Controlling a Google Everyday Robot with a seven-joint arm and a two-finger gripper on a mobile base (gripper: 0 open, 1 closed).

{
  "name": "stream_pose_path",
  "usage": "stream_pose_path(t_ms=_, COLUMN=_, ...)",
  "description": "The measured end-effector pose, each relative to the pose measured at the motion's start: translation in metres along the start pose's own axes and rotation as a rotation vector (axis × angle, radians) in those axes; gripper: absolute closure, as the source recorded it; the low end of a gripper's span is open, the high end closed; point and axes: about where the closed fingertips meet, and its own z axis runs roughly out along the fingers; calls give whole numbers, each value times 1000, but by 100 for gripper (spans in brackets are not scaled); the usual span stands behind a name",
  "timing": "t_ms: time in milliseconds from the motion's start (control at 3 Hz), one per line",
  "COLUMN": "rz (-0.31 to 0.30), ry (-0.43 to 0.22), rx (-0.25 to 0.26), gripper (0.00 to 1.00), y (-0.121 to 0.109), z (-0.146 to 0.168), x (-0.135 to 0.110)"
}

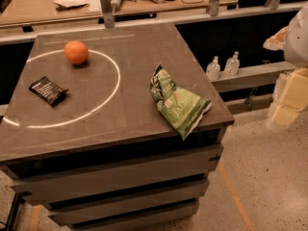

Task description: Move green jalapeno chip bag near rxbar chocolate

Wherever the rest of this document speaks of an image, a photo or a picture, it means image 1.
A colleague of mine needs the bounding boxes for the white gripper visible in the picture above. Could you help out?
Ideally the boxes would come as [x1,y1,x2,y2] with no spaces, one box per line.
[263,5,308,128]

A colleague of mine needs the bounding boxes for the green jalapeno chip bag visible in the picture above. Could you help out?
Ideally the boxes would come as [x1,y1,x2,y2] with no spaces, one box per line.
[150,64,212,140]

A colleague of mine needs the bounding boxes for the left clear sanitizer bottle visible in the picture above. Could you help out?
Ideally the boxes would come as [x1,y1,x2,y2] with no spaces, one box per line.
[206,56,220,81]

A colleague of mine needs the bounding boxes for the black rxbar chocolate bar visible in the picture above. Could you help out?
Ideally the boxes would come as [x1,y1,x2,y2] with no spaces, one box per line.
[29,76,68,107]

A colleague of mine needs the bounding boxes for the right clear sanitizer bottle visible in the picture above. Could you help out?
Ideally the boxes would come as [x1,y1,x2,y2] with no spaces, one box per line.
[224,51,240,76]

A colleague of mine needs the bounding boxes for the wooden background workbench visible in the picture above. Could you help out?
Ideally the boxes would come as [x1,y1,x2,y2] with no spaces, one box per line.
[0,0,239,29]

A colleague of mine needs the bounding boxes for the clear sanitizer bottle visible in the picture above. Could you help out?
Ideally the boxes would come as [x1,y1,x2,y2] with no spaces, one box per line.
[206,56,220,81]
[224,51,240,76]

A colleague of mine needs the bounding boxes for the metal rail frame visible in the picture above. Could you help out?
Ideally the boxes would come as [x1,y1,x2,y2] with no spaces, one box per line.
[0,0,307,103]

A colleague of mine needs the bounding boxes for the grey drawer cabinet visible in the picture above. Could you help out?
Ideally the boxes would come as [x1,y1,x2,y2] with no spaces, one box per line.
[0,24,233,231]

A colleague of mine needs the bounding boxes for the orange fruit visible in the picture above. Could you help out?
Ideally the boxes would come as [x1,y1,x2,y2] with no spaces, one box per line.
[64,40,89,64]

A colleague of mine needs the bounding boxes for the white papers on workbench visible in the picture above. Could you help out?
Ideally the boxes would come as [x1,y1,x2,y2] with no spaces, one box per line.
[54,0,102,13]

